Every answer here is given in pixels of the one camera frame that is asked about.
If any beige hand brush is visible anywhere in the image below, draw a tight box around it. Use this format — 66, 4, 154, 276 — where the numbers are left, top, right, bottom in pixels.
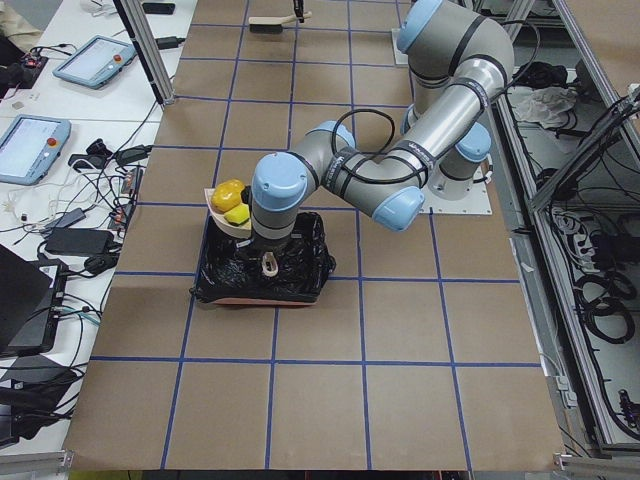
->
249, 11, 312, 34

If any yellow toy potato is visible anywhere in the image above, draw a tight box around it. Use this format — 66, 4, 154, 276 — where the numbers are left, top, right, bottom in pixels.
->
210, 179, 245, 213

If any yellow green sponge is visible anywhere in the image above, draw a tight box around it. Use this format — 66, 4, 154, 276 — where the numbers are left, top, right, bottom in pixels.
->
223, 203, 250, 226

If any beige dustpan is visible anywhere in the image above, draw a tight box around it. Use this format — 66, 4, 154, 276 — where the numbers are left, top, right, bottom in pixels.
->
204, 187, 279, 279

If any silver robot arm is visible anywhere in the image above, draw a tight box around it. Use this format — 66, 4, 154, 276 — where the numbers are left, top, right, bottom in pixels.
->
250, 1, 514, 252

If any bin with black bag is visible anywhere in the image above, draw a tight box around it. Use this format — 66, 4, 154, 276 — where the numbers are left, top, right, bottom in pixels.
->
191, 212, 336, 305

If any black power adapter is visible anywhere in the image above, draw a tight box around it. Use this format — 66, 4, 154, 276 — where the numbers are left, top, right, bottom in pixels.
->
155, 36, 185, 50

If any black smartphone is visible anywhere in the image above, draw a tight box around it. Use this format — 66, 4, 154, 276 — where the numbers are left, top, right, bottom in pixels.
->
142, 1, 176, 15

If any far teach pendant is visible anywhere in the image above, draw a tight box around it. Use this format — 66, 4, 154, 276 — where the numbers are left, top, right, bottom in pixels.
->
53, 35, 137, 89

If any teach pendant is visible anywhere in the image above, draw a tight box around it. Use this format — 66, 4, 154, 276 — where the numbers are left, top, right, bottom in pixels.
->
53, 35, 137, 89
1, 114, 71, 186

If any black webcam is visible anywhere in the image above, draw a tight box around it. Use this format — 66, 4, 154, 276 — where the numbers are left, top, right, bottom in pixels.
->
68, 138, 113, 172

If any white crumpled cloth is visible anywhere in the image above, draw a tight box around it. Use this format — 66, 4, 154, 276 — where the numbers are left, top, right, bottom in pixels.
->
514, 86, 577, 129

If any near teach pendant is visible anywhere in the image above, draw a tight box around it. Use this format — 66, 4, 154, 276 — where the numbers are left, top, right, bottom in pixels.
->
1, 114, 71, 186

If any black laptop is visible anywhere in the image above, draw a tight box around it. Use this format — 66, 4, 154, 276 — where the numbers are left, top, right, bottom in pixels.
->
1, 247, 69, 357

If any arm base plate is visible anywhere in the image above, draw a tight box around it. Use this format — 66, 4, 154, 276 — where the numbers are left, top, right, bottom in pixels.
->
420, 148, 493, 215
391, 28, 416, 66

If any aluminium frame post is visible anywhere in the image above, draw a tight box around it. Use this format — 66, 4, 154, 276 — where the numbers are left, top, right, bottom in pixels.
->
113, 0, 175, 106

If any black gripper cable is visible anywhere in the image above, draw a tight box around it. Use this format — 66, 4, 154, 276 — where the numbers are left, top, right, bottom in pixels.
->
333, 107, 541, 182

